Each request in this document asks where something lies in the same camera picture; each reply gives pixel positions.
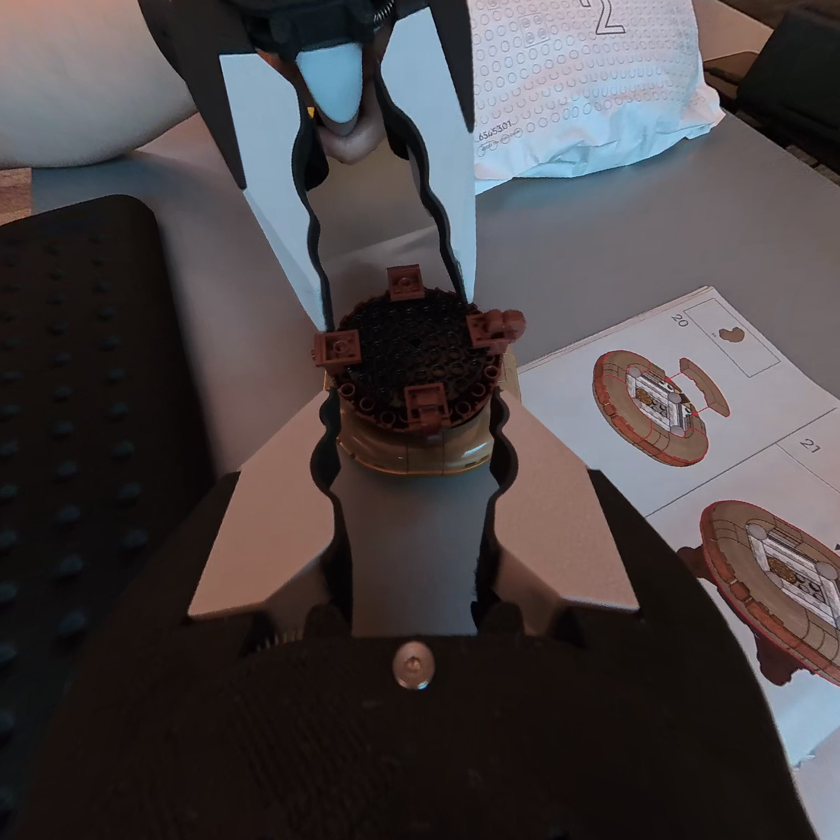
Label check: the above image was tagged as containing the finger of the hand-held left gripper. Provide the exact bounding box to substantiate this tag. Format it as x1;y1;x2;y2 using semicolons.
375;0;476;301
218;51;338;332

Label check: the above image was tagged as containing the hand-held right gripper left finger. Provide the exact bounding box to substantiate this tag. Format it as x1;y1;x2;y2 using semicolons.
185;392;355;636

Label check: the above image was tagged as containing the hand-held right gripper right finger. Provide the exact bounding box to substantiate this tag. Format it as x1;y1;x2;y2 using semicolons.
474;391;641;636

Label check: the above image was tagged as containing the round tan brown brick model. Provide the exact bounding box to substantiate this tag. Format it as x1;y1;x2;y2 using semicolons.
310;264;528;479

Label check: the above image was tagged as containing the person's left forearm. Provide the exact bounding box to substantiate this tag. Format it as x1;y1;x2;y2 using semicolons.
0;0;217;173

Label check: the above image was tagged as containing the grey desk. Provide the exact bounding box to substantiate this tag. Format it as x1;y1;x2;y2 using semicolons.
29;98;840;840

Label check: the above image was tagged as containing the person's left hand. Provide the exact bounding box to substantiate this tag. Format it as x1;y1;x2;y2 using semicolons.
320;98;388;165

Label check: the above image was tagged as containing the white printed paper bag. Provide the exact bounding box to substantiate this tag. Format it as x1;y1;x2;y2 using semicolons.
467;0;728;196

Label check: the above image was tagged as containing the building instruction booklet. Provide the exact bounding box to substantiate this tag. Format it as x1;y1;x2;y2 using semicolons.
515;284;840;769

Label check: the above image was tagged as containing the black studded mat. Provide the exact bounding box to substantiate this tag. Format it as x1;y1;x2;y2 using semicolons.
0;195;227;840

